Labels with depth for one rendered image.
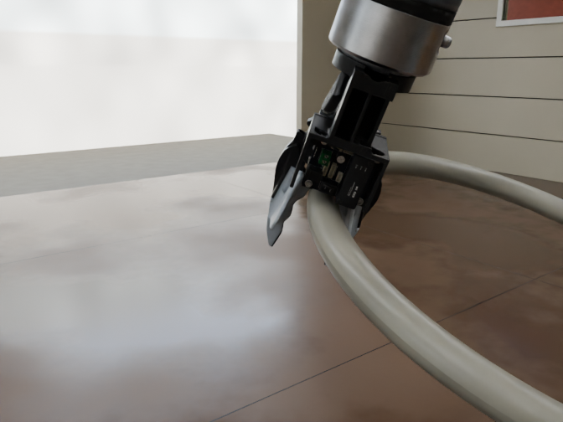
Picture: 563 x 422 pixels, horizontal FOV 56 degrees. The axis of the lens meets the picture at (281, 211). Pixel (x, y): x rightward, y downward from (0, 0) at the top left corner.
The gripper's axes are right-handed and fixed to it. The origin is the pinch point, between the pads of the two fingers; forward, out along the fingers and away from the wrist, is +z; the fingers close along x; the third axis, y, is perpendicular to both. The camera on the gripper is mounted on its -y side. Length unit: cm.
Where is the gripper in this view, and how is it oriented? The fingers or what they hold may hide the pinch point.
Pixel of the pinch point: (303, 241)
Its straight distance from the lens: 56.4
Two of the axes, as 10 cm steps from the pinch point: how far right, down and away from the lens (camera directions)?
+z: -3.0, 8.4, 4.5
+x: 9.4, 3.3, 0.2
